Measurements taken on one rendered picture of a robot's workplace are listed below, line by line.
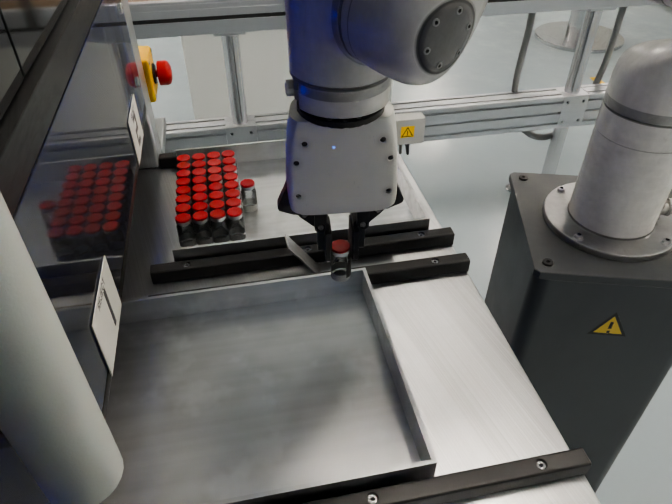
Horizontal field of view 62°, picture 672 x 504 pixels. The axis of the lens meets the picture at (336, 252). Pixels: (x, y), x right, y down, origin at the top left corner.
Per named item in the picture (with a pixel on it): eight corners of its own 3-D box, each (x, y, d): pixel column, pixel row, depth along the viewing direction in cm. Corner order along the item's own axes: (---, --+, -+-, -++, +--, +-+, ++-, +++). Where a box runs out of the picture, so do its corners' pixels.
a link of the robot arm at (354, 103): (285, 93, 42) (288, 129, 44) (401, 87, 43) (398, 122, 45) (281, 48, 48) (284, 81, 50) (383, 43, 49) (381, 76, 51)
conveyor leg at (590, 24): (534, 210, 221) (591, 7, 172) (524, 198, 228) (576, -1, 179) (555, 208, 222) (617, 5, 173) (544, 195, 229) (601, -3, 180)
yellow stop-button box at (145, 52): (112, 106, 92) (100, 63, 87) (116, 88, 97) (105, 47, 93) (159, 102, 93) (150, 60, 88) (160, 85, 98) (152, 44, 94)
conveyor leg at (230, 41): (242, 247, 203) (213, 32, 154) (240, 232, 210) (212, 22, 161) (267, 244, 205) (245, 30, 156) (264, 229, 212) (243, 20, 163)
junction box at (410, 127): (388, 146, 184) (390, 121, 178) (384, 139, 188) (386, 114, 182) (423, 143, 186) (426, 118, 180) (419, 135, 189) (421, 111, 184)
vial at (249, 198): (243, 213, 82) (240, 187, 79) (242, 205, 84) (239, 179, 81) (258, 212, 82) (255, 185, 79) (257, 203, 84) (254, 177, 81)
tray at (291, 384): (32, 563, 45) (16, 544, 43) (79, 328, 65) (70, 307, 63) (432, 483, 50) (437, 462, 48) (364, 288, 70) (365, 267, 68)
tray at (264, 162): (177, 271, 72) (172, 250, 70) (179, 168, 92) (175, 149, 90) (427, 238, 78) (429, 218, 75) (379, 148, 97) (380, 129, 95)
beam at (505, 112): (166, 168, 178) (158, 134, 170) (166, 155, 184) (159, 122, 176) (618, 122, 203) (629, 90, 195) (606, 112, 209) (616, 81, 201)
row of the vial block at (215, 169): (214, 246, 76) (209, 218, 73) (210, 177, 90) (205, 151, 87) (230, 244, 76) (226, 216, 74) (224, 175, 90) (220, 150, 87)
